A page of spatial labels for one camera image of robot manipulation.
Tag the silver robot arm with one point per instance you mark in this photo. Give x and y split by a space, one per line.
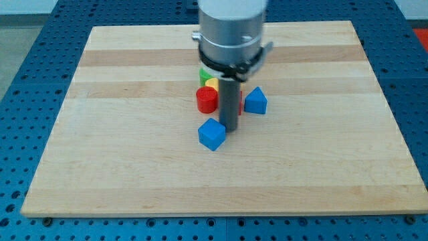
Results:
230 37

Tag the blue cube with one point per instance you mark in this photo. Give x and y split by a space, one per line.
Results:
211 134

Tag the red cylinder block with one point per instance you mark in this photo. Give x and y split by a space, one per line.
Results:
207 99

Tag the red block behind rod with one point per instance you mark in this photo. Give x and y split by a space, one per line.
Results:
240 102

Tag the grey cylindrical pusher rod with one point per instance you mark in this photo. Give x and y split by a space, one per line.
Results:
229 103

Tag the yellow block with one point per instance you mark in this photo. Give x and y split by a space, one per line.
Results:
212 82

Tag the blue triangular prism block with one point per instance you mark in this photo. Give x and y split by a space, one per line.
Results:
256 102

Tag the green block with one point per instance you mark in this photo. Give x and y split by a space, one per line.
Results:
203 76

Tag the wooden board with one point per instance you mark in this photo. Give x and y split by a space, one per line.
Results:
125 141

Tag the blue perforated table plate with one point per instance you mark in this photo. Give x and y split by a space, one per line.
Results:
32 102

